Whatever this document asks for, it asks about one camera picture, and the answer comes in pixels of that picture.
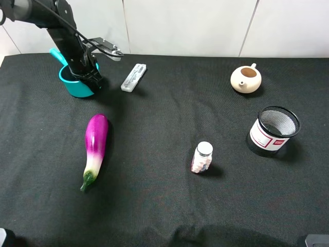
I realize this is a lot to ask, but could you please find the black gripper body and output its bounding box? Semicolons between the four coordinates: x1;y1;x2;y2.
67;53;99;80

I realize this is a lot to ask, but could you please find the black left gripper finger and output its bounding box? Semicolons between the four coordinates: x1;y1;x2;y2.
80;72;103;92

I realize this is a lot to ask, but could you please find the teal toy saucepan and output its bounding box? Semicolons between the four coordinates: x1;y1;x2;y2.
49;48;99;98

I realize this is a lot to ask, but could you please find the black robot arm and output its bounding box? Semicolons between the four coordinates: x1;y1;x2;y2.
1;1;103;93

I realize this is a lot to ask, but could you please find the purple toy eggplant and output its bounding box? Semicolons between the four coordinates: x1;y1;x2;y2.
80;114;108;191

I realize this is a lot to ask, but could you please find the black table cloth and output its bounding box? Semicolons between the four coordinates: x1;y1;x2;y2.
1;54;328;246

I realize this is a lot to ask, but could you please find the small jar of pink candy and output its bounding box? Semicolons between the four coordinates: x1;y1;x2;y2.
191;142;213;173

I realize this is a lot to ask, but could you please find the cream ceramic teapot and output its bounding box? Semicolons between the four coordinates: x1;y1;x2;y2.
230;63;262;94

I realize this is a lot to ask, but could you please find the grey device bottom left corner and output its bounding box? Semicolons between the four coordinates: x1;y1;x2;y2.
0;228;7;247

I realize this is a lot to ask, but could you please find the grey device corner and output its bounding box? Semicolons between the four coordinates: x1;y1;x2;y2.
305;234;329;247
0;228;7;247

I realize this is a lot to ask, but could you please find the black mesh pen holder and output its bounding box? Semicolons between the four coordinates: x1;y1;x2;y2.
246;106;301;157

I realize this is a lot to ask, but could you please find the grey device bottom right corner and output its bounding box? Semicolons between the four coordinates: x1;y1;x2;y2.
305;234;329;247

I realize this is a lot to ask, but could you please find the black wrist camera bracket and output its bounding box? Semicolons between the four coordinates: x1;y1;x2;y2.
82;37;124;61

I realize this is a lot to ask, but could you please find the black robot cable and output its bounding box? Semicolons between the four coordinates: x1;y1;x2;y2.
30;0;123;58

